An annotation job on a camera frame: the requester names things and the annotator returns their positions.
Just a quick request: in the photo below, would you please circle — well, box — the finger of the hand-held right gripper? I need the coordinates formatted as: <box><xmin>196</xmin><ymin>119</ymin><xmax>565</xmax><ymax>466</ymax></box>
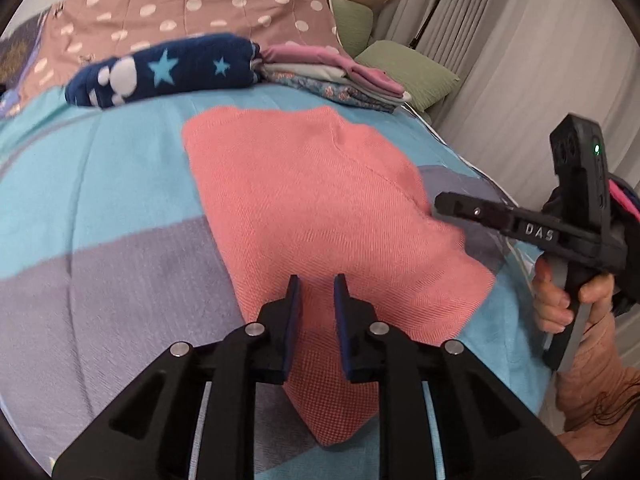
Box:
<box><xmin>434</xmin><ymin>191</ymin><xmax>517</xmax><ymax>237</ymax></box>

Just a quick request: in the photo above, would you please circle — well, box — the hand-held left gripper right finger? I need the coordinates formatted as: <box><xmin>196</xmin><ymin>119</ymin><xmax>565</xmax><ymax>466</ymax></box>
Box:
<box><xmin>332</xmin><ymin>273</ymin><xmax>583</xmax><ymax>480</ymax></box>

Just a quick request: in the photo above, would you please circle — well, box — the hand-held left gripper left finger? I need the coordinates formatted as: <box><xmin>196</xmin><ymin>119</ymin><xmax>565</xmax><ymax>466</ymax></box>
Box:
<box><xmin>52</xmin><ymin>274</ymin><xmax>303</xmax><ymax>480</ymax></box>

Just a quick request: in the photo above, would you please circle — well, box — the salmon pink knit garment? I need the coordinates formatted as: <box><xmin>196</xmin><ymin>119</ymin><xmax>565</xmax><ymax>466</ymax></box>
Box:
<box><xmin>181</xmin><ymin>105</ymin><xmax>497</xmax><ymax>448</ymax></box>

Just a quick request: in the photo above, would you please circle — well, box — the person's right forearm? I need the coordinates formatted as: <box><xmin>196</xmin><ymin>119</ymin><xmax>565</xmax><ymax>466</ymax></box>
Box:
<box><xmin>552</xmin><ymin>305</ymin><xmax>640</xmax><ymax>466</ymax></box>

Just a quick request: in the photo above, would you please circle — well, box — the person's right hand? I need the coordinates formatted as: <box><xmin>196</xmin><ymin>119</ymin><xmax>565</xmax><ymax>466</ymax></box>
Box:
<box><xmin>531</xmin><ymin>259</ymin><xmax>618</xmax><ymax>334</ymax></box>

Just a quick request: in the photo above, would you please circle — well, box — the white curtain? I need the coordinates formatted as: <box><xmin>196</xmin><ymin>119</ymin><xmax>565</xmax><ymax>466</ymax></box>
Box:
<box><xmin>375</xmin><ymin>0</ymin><xmax>640</xmax><ymax>211</ymax></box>

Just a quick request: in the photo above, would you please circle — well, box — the large green pillow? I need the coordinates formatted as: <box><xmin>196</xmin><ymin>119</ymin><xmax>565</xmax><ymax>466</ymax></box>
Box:
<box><xmin>355</xmin><ymin>40</ymin><xmax>461</xmax><ymax>112</ymax></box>

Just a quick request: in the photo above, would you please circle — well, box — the pink folded garment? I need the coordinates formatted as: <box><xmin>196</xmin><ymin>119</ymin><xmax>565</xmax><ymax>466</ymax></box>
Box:
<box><xmin>262</xmin><ymin>42</ymin><xmax>406</xmax><ymax>97</ymax></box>

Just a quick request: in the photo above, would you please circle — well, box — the blue floral folded garment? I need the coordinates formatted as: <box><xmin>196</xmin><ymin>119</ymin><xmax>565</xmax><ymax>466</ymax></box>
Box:
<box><xmin>265</xmin><ymin>72</ymin><xmax>403</xmax><ymax>115</ymax></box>

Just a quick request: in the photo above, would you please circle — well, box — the small green pillow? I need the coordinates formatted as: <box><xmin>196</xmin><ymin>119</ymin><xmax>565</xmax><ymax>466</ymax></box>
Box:
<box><xmin>330</xmin><ymin>0</ymin><xmax>376</xmax><ymax>58</ymax></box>

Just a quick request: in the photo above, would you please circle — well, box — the turquoise grey striped blanket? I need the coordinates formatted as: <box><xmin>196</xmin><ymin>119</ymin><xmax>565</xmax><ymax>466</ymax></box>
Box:
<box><xmin>0</xmin><ymin>82</ymin><xmax>556</xmax><ymax>480</ymax></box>

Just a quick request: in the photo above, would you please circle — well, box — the navy star print fleece garment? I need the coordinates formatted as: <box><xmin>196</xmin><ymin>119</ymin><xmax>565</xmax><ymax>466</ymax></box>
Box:
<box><xmin>64</xmin><ymin>32</ymin><xmax>263</xmax><ymax>110</ymax></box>

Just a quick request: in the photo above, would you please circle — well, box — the pink cable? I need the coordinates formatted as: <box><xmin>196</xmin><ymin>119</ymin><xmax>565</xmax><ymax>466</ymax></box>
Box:
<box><xmin>610</xmin><ymin>176</ymin><xmax>640</xmax><ymax>222</ymax></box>

